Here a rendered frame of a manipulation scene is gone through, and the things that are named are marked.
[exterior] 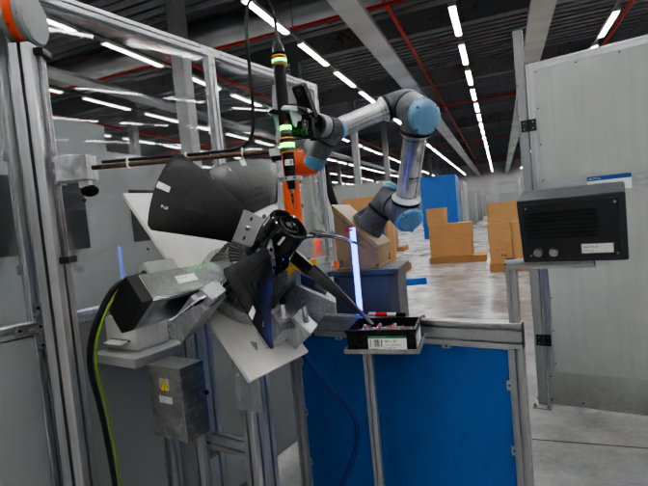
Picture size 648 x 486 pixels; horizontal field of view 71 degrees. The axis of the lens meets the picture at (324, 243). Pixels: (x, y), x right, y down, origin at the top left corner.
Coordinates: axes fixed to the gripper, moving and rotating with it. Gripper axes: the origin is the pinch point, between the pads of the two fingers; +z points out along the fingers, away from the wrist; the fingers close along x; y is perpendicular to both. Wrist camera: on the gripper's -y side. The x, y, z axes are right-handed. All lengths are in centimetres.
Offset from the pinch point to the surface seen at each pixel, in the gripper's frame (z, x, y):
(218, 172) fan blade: 2.9, 23.3, 15.5
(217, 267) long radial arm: 21.5, 8.2, 43.5
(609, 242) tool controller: -35, -79, 46
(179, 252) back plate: 18, 27, 39
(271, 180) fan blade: -4.9, 8.6, 19.8
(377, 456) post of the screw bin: -20, -12, 111
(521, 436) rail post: -39, -53, 105
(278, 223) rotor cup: 9.6, -4.1, 33.2
